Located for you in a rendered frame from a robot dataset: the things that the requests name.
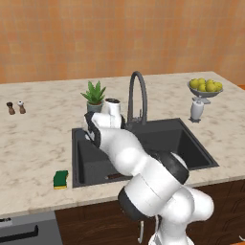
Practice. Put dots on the yellow lemon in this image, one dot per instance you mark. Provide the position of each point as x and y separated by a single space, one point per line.
218 85
202 87
201 81
194 83
211 86

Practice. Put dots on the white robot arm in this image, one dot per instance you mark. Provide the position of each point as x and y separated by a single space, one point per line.
150 182

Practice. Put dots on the green and yellow sponge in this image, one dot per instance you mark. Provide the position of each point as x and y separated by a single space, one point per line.
61 179

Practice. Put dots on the green plant in grey pot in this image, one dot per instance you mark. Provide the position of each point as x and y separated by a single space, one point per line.
94 95

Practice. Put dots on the grey fruit bowl on stand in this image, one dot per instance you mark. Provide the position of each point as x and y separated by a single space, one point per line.
197 110

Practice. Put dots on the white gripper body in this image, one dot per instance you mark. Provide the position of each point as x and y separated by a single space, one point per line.
88 135

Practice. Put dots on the dark grey curved tap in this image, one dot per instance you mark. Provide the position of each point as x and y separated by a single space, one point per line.
131 95

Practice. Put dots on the dark wood cupboard run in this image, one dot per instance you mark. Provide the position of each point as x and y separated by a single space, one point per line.
95 223

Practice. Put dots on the brown white-topped salt shaker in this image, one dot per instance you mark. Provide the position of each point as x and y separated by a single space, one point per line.
21 108

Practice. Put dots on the grey dishwasher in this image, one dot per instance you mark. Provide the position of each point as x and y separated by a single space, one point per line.
28 228

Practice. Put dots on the black kitchen sink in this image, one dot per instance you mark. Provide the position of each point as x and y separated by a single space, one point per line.
191 150

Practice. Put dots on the brown pepper shaker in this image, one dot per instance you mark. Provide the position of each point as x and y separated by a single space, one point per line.
11 109

